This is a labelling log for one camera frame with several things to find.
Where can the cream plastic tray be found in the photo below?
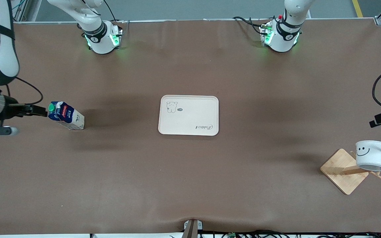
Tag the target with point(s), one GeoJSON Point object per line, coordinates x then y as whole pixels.
{"type": "Point", "coordinates": [193, 115]}

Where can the brown table mat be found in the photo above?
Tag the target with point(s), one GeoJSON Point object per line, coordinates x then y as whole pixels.
{"type": "Point", "coordinates": [111, 181]}

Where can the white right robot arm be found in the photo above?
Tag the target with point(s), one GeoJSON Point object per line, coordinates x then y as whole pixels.
{"type": "Point", "coordinates": [99, 43]}

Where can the blue white milk carton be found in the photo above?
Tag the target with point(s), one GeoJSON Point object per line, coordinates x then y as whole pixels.
{"type": "Point", "coordinates": [66, 117]}

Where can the metal table edge bracket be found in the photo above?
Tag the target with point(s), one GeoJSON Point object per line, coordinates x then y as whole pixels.
{"type": "Point", "coordinates": [192, 228]}

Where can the wooden cup rack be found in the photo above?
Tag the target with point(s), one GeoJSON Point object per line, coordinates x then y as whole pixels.
{"type": "Point", "coordinates": [341, 172]}

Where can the small green circuit board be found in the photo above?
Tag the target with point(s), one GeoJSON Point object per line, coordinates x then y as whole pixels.
{"type": "Point", "coordinates": [232, 235]}

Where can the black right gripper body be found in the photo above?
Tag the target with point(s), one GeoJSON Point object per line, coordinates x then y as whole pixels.
{"type": "Point", "coordinates": [11, 110]}

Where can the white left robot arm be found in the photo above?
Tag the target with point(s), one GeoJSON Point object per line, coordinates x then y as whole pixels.
{"type": "Point", "coordinates": [284, 36]}

